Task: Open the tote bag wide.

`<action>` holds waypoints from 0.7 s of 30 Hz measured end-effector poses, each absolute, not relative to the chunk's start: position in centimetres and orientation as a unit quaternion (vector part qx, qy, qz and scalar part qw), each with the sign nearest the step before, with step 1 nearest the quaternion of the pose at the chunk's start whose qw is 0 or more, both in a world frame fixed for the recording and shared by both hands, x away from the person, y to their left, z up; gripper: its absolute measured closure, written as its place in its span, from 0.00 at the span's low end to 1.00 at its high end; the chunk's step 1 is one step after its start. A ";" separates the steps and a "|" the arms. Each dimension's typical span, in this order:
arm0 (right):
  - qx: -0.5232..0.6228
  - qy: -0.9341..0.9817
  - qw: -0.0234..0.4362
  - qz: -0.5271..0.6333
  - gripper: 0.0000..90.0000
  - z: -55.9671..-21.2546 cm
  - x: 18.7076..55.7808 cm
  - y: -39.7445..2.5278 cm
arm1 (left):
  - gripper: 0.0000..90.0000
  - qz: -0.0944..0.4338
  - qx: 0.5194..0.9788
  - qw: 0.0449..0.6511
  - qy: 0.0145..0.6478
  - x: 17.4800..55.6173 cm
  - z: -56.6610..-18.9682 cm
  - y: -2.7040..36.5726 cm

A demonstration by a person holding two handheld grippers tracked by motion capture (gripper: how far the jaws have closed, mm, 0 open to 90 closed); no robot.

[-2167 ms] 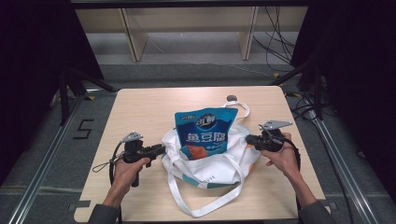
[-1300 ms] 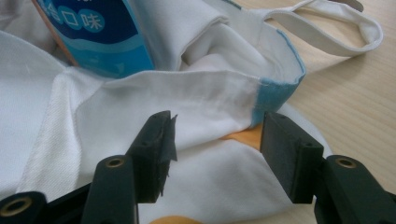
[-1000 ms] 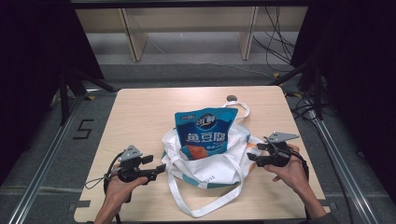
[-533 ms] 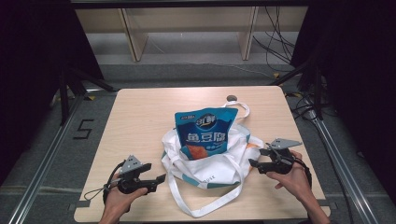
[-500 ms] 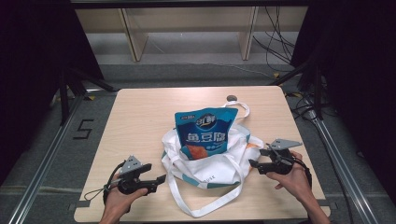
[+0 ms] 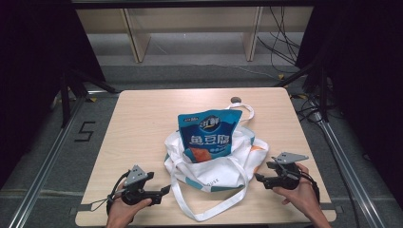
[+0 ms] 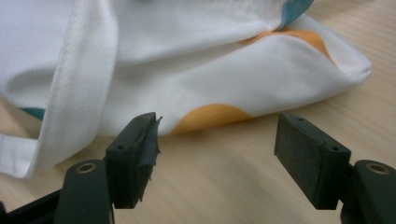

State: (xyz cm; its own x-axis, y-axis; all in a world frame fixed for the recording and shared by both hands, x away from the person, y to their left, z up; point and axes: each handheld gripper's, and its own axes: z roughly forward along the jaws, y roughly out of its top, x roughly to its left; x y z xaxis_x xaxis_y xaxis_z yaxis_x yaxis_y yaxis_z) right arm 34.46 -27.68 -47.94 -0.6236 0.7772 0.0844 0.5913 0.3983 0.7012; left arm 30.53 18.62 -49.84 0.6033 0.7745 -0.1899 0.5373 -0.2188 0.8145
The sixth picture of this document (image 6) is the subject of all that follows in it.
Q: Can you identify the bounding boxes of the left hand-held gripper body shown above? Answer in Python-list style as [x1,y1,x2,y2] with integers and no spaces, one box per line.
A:
[121,164,163,207]

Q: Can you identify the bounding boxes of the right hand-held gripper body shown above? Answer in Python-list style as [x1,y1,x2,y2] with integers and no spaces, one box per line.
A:
[264,151,310,191]

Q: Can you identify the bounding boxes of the white tote bag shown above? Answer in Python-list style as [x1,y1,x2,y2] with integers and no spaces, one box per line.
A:
[163,102,271,222]

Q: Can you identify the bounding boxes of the blue snack packet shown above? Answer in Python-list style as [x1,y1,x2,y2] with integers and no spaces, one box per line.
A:
[177,108,243,164]

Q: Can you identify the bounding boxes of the person's left hand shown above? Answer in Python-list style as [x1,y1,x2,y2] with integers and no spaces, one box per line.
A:
[106,190,153,228]

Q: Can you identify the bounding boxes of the person's right hand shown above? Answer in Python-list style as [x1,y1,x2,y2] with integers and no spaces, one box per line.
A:
[272,162,321,220]

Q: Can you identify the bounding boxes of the black metal stand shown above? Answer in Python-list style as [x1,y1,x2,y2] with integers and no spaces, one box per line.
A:
[273,51,331,124]
[57,66,121,128]

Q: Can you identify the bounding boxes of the black curtain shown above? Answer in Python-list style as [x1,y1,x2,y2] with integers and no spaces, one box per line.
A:
[295,0,403,201]
[0,0,107,189]

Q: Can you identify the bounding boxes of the light wooden shelf unit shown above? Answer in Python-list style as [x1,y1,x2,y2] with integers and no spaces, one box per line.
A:
[75,5,316,64]

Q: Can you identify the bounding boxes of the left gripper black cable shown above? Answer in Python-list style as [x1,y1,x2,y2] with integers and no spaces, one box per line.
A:
[87,170,131,214]

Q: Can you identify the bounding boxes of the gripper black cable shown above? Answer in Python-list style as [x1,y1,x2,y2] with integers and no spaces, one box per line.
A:
[296,169,321,204]
[87,170,131,214]

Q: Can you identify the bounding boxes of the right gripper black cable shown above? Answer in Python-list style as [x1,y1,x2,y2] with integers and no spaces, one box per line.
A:
[296,169,321,204]

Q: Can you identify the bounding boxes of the aluminium floor rail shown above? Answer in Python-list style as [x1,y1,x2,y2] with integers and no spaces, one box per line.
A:
[312,110,388,228]
[6,90,120,228]

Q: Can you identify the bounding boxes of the black cables beside rail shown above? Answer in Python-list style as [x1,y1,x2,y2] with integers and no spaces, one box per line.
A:
[290,89,325,125]

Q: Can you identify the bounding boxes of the black floor cables bundle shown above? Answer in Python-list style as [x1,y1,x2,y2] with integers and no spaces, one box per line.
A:
[256,5,302,74]

